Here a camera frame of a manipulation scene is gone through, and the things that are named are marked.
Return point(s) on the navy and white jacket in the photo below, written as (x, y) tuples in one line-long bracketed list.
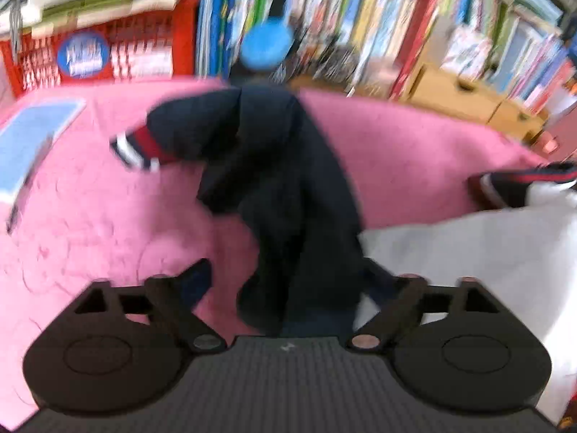
[(279, 167)]

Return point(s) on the red plastic crate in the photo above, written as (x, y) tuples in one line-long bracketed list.
[(182, 31)]

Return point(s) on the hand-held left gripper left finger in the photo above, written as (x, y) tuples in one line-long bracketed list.
[(198, 279)]

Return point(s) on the blue plush ball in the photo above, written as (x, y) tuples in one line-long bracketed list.
[(266, 45)]

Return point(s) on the grey pen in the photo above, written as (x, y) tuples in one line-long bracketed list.
[(14, 217)]

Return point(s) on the row of colourful books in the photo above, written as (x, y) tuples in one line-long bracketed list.
[(383, 18)]

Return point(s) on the wooden drawer box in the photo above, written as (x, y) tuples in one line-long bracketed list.
[(450, 94)]

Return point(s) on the blue notebook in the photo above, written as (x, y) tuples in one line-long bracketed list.
[(27, 144)]

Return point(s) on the small pink box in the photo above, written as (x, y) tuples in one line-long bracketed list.
[(548, 142)]

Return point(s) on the pink printed blanket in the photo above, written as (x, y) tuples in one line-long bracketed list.
[(90, 234)]

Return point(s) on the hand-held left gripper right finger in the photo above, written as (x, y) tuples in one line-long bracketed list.
[(401, 306)]

